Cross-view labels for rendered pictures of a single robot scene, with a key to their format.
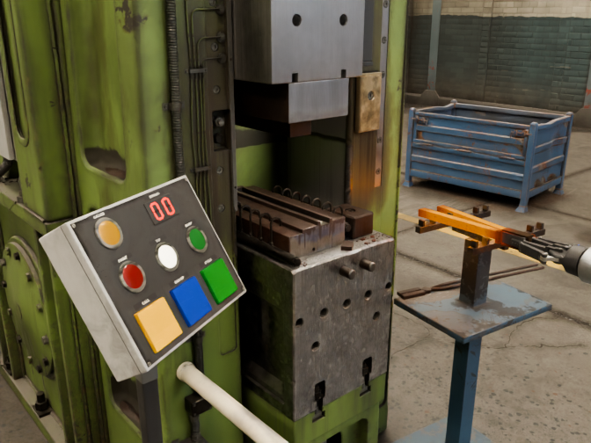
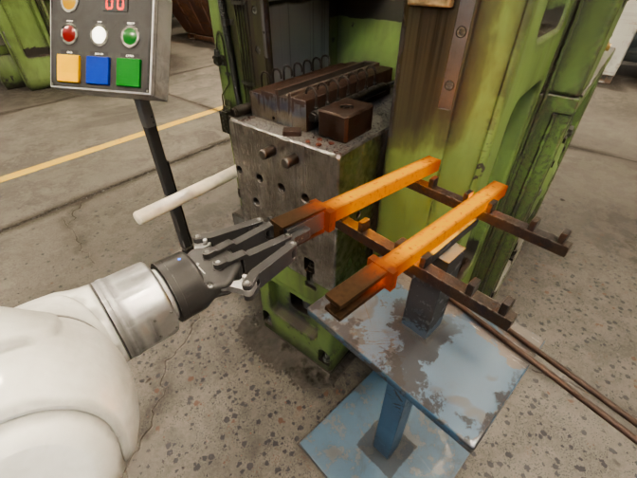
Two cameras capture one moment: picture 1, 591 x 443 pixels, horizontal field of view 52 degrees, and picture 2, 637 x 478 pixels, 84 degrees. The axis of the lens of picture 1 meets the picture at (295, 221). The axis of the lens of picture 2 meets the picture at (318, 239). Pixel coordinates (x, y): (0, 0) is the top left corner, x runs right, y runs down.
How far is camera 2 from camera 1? 1.77 m
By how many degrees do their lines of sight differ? 70
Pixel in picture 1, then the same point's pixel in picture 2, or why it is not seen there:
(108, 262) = (60, 18)
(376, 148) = (452, 44)
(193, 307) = (93, 73)
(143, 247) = (86, 21)
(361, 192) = (411, 103)
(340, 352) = not seen: hidden behind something
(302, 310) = (239, 160)
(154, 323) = (63, 65)
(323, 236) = (282, 110)
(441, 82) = not seen: outside the picture
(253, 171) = not seen: hidden behind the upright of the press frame
